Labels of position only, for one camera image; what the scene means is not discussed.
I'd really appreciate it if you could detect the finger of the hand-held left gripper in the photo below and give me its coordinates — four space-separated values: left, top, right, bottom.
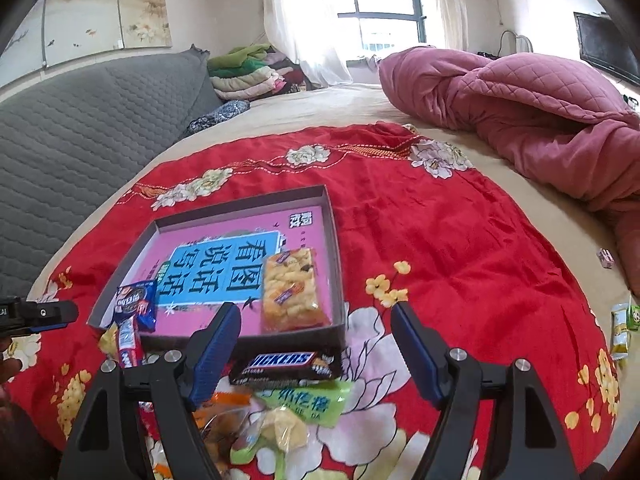
20 300 80 333

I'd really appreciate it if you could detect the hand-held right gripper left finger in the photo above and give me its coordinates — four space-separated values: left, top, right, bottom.
57 301 242 480

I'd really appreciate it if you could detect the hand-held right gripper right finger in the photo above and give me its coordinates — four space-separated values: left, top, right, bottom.
390 301 583 480

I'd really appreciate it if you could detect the brown chocolate bar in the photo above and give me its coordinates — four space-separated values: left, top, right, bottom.
229 350 346 387

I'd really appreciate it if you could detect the orange clear pastry packet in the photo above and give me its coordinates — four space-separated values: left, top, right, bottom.
192 391 266 466

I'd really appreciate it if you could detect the blue cookie packet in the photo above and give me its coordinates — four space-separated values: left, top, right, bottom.
115 281 159 333

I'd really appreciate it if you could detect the shallow grey cardboard box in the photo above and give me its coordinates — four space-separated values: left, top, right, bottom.
87 185 348 356

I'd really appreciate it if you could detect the yellow puffed snack packet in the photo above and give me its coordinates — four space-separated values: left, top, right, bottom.
260 246 334 334

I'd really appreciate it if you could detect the person's left hand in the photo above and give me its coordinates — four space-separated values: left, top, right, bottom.
0 337 25 387

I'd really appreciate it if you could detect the red white stick packet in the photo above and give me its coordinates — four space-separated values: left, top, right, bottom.
117 319 144 368

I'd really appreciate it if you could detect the clear packet with yellow chips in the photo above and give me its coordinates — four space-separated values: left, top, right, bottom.
230 406 309 467

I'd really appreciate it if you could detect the green candy packet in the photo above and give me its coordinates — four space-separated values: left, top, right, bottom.
255 379 355 429

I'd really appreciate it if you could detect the red floral cloth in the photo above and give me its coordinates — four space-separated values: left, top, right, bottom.
25 122 623 480

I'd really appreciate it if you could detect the pink picture book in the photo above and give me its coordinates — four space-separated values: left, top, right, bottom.
115 200 342 333

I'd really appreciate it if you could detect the grey quilted headboard cover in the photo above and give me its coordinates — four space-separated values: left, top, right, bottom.
0 46 224 301

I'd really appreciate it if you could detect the yellow white snack packet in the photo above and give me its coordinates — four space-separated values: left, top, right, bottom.
610 305 632 361

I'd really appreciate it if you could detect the dark patterned cloth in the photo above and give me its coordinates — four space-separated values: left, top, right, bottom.
181 100 251 137

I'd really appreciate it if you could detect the beige bed sheet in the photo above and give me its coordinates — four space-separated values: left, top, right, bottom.
25 80 640 311

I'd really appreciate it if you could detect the pink quilted blanket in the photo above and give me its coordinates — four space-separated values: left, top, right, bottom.
378 46 640 296

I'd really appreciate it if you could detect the stack of folded clothes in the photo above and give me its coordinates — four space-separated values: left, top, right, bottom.
206 43 308 101

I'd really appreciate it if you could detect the white metal chair back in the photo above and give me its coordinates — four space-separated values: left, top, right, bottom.
499 30 534 55

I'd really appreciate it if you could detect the white sheer curtain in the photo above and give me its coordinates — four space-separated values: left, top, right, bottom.
260 0 354 89
425 0 469 54

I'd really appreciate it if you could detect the dark framed window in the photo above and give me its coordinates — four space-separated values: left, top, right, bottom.
337 0 429 63

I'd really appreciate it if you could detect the black television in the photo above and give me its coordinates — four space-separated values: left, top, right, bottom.
573 11 640 87

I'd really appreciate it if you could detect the floral wall painting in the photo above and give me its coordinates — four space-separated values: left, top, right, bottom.
0 0 173 69

